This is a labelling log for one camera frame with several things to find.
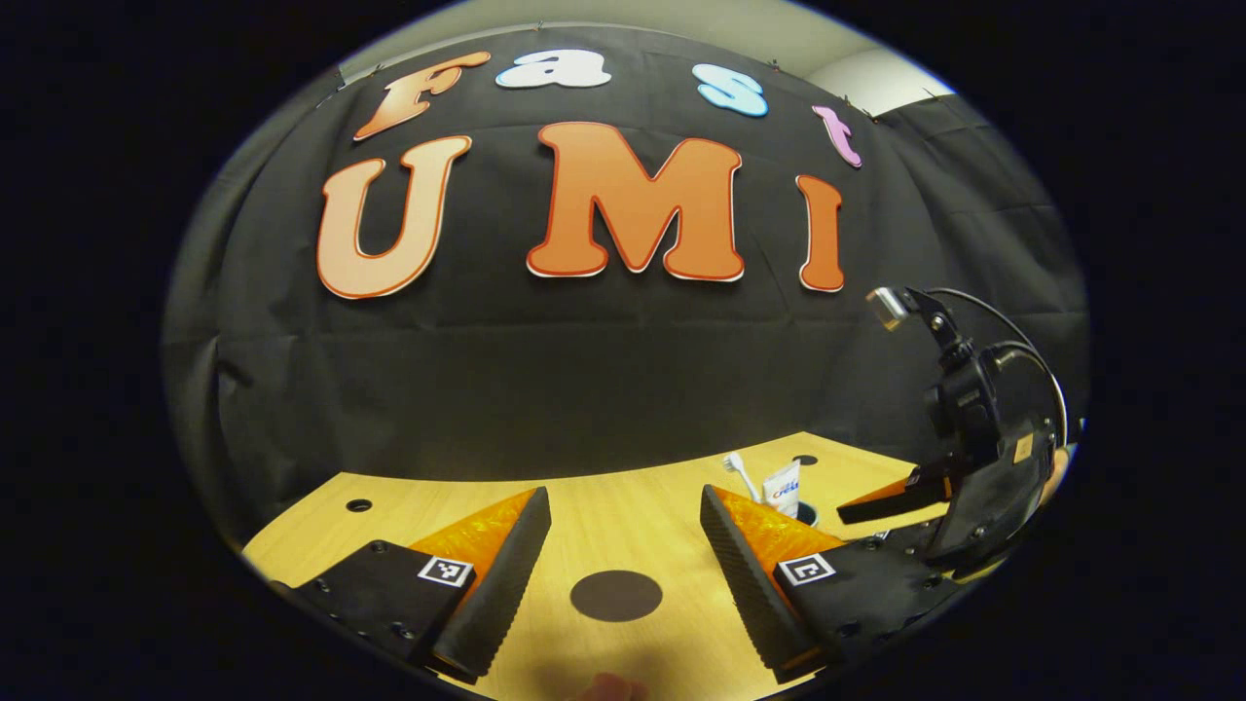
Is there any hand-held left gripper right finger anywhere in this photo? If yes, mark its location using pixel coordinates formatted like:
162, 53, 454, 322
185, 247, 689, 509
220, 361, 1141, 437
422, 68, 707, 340
699, 484, 974, 684

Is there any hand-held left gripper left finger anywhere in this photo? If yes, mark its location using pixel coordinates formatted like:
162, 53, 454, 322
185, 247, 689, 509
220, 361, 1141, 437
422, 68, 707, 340
268, 487, 554, 684

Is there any white toothpaste tube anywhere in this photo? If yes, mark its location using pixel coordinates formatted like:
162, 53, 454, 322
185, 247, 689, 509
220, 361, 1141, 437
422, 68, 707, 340
761, 460, 803, 518

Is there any white toothbrush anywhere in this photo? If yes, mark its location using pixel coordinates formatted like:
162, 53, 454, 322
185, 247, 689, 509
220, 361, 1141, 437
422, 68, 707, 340
722, 451, 763, 503

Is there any round dark coaster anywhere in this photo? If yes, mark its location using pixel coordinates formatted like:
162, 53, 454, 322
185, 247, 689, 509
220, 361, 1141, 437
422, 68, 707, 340
569, 570, 665, 624

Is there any wooden desktop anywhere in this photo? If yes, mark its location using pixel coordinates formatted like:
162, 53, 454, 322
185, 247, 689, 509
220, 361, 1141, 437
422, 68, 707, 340
241, 431, 1004, 701

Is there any black backdrop cloth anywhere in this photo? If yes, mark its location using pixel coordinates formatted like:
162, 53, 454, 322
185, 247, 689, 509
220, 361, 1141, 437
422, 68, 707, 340
161, 24, 1091, 546

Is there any black cable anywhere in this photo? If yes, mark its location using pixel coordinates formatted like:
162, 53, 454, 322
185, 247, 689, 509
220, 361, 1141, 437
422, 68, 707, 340
923, 286, 1071, 451

